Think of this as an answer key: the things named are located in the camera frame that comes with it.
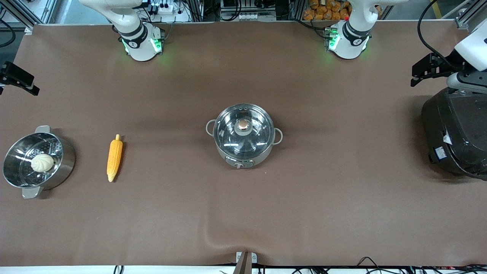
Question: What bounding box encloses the bag of orange fruit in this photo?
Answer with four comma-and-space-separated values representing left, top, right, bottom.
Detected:
302, 0, 351, 21

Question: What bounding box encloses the silver electric cooking pot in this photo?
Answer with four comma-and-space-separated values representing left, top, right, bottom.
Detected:
206, 103, 283, 169

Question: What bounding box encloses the yellow corn cob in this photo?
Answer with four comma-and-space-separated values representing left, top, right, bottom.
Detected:
107, 134, 123, 182

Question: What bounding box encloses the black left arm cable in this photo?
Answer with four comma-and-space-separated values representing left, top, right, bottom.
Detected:
417, 0, 459, 61

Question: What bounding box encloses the brown table mat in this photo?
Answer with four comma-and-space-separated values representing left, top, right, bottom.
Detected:
0, 21, 487, 267

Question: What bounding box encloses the stainless steel steamer pot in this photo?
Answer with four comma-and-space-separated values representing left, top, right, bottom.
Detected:
3, 126, 76, 199

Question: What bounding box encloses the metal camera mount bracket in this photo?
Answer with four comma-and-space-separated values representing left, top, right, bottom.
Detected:
236, 251, 258, 274

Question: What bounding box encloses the bare aluminium frame profile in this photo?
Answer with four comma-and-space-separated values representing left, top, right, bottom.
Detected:
454, 0, 487, 30

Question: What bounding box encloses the black rice cooker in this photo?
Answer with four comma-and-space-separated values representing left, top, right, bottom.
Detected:
421, 87, 487, 180

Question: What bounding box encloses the aluminium frame with panel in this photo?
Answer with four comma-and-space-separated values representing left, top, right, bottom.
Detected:
0, 0, 58, 31

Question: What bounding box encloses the glass pot lid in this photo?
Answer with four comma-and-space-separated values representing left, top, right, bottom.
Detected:
213, 104, 275, 159

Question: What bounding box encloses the white power strip with plugs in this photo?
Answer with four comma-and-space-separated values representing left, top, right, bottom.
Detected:
149, 0, 176, 15

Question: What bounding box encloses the white steamed bun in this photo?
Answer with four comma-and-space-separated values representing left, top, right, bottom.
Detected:
31, 154, 54, 173

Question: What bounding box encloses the bundle of black floor cables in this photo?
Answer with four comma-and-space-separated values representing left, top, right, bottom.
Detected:
352, 256, 487, 274

